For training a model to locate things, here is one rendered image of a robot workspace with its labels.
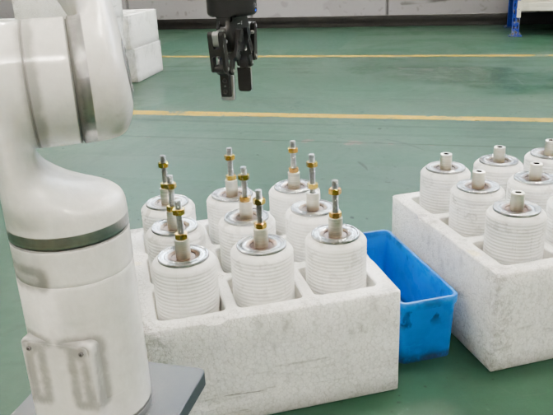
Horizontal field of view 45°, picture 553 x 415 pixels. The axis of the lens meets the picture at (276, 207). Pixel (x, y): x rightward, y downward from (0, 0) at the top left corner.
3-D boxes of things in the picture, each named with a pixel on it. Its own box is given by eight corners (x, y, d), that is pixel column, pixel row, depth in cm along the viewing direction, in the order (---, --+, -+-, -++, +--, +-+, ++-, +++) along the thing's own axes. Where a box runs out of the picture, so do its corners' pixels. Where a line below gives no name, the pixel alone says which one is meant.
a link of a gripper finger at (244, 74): (249, 67, 106) (251, 91, 107) (251, 67, 106) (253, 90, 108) (237, 67, 106) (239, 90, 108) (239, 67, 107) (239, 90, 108)
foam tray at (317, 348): (398, 389, 108) (401, 290, 101) (153, 439, 99) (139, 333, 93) (322, 282, 143) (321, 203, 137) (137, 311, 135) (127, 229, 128)
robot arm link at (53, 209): (-50, 30, 42) (2, 277, 48) (105, 19, 44) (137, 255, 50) (-32, 17, 50) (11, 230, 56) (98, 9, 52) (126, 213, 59)
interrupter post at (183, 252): (187, 254, 101) (185, 233, 99) (194, 258, 99) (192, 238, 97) (173, 258, 99) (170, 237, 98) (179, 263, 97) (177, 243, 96)
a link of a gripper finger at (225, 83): (221, 62, 100) (224, 95, 102) (213, 65, 97) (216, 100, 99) (230, 62, 99) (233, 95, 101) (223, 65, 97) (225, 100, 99)
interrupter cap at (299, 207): (333, 201, 118) (333, 198, 118) (336, 217, 111) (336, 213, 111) (290, 202, 118) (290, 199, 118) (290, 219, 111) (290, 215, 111)
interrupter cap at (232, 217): (215, 224, 111) (215, 220, 111) (239, 208, 117) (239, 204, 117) (254, 230, 108) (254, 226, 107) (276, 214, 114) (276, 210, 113)
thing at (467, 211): (508, 283, 124) (517, 192, 118) (462, 292, 122) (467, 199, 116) (480, 262, 133) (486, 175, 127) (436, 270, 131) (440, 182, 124)
